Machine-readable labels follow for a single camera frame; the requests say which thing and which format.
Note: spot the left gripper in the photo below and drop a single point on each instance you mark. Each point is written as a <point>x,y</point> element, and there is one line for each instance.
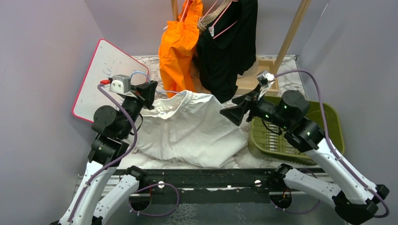
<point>147,91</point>

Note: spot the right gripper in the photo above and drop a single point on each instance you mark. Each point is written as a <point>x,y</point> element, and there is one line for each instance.
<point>235,114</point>

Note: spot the olive green plastic basket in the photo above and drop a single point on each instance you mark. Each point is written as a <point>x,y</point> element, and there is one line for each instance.
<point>263,142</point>

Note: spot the white shorts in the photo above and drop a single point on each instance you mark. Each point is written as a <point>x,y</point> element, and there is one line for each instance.
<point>187,128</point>

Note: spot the blue wire hanger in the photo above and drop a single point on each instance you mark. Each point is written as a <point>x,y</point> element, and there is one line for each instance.
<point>148,80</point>

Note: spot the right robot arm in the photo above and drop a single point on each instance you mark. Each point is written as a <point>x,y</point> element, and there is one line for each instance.
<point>353,197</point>

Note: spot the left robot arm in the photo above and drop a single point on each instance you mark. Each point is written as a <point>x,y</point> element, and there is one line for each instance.
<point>117,135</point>

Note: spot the orange shorts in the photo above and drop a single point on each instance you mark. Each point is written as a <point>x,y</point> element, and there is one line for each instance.
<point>177,48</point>

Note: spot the black shorts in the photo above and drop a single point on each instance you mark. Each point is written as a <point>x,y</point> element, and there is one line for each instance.
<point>227,49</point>

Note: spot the wooden clothes rack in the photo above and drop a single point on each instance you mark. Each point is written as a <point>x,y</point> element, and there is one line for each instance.
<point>249,81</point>

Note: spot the beige garment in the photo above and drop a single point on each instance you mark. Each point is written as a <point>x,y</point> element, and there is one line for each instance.
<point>205,20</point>

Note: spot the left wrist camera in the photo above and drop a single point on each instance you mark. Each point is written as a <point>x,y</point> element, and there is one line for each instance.
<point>118,84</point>

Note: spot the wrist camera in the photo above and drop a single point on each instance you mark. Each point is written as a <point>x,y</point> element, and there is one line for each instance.
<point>118,84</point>
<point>266,80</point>

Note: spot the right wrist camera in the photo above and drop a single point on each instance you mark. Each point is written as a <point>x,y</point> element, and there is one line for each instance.
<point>266,80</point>

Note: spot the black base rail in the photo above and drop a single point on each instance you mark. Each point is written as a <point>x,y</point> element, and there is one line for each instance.
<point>202,186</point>

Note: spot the pink wire hanger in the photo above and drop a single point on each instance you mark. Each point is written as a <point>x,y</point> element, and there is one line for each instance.
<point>194,22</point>

